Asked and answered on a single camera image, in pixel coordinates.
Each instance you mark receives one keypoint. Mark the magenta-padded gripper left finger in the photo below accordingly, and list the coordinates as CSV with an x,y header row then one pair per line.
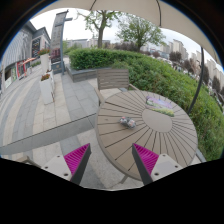
x,y
75,160

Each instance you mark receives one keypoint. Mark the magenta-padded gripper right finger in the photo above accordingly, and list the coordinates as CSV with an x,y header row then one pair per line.
x,y
146,159

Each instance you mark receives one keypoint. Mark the brown slatted outdoor chair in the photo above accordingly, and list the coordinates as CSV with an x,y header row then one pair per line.
x,y
112,79

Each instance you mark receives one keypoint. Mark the white planter with flowers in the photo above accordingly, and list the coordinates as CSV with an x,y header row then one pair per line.
x,y
46,88
44,61

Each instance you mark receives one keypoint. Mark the flower landscape print mouse pad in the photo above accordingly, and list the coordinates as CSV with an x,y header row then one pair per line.
x,y
160,106

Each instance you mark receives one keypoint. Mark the beige parasol canopy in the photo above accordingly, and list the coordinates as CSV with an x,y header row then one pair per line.
x,y
133,10

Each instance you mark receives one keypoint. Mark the distant high-rise buildings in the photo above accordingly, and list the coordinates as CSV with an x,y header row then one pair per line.
x,y
178,46

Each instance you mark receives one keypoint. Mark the transparent computer mouse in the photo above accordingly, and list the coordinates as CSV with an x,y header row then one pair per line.
x,y
127,122

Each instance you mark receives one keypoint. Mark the grey storefront building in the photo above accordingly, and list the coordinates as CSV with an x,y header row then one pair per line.
x,y
20,50

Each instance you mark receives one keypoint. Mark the tall grey sign pillar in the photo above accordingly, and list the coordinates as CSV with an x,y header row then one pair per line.
x,y
57,40

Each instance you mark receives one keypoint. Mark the broad-crowned green tree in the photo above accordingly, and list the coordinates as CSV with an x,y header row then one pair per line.
x,y
140,31

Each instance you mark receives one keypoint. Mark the thin-trunk green tree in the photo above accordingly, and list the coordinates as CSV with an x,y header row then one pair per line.
x,y
100,26

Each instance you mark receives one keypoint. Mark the dark curved parasol pole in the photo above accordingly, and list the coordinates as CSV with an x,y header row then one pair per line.
x,y
199,80

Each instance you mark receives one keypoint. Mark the green hedge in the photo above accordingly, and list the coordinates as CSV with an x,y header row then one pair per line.
x,y
166,83

